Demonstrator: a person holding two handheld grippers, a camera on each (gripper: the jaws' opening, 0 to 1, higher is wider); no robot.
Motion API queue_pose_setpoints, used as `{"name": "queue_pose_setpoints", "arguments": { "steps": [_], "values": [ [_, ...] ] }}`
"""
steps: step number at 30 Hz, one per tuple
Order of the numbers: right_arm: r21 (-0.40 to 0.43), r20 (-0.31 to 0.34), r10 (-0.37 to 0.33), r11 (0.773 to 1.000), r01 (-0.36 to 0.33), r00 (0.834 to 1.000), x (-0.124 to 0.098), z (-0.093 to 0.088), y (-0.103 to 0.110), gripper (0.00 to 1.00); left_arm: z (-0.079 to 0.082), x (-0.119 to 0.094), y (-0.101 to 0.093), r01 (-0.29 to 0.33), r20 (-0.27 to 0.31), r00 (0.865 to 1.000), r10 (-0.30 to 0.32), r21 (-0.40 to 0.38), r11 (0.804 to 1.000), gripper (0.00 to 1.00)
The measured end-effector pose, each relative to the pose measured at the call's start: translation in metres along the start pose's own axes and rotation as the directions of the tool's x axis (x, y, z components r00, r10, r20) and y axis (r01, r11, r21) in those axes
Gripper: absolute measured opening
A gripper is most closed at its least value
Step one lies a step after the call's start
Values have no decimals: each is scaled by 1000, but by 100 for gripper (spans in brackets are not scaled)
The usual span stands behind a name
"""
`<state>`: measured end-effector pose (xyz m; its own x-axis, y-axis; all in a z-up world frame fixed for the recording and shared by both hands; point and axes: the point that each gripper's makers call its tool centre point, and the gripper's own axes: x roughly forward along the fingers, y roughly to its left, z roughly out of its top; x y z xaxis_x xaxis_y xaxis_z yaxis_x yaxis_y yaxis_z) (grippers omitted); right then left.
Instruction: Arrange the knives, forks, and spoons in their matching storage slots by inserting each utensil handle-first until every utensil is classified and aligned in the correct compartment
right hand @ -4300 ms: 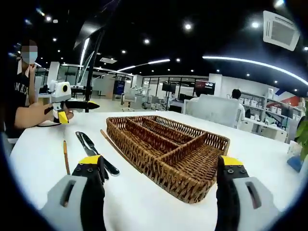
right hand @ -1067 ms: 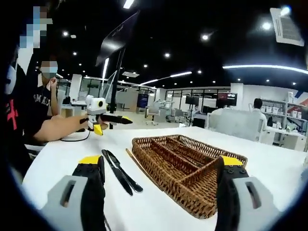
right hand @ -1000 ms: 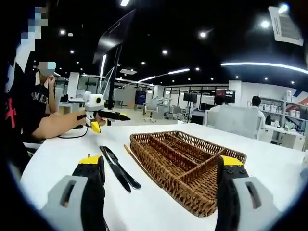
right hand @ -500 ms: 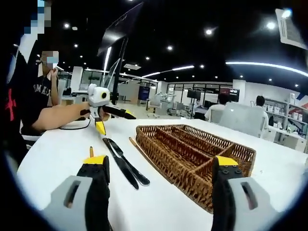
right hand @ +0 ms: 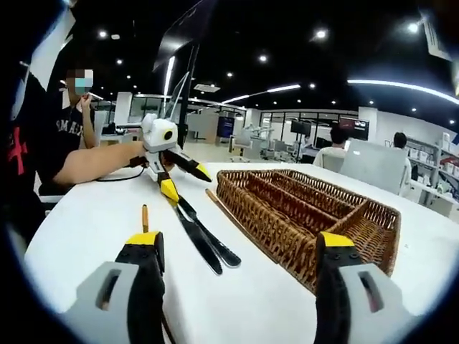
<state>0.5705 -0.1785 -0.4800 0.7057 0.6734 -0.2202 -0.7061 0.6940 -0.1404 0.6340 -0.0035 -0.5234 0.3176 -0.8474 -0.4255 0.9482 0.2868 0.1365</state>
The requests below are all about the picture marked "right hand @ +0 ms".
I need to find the long ceiling light strip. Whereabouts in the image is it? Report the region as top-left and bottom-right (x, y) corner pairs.
(221, 84), (302, 105)
(346, 79), (459, 105)

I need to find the person's left hand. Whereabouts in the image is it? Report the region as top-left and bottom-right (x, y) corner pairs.
(123, 142), (147, 162)

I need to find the dark blue banner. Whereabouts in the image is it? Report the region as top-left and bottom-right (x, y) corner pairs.
(217, 115), (236, 139)

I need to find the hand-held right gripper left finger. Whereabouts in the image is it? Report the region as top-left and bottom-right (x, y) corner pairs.
(60, 231), (176, 344)

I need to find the white storage shelf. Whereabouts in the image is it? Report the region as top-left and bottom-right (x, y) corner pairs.
(407, 132), (459, 187)

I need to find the white monitor back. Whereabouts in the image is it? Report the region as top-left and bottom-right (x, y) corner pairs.
(339, 138), (410, 196)

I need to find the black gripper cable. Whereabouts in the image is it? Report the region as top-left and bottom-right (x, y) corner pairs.
(95, 165), (150, 183)

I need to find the brown wicker storage slots tray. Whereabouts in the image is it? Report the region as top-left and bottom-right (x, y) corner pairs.
(216, 168), (402, 295)

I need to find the dark wall screen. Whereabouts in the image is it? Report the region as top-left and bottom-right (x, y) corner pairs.
(339, 116), (370, 141)

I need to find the white ceiling air vent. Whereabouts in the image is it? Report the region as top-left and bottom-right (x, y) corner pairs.
(421, 10), (453, 62)

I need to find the group of ceiling spotlights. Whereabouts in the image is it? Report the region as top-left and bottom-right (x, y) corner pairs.
(96, 21), (420, 115)

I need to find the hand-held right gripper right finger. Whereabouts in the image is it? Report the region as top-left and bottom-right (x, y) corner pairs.
(314, 231), (419, 344)

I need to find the black light stand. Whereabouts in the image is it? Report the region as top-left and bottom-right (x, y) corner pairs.
(152, 0), (219, 151)

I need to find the black screen on stand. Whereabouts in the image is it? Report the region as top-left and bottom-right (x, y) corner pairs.
(290, 120), (312, 158)

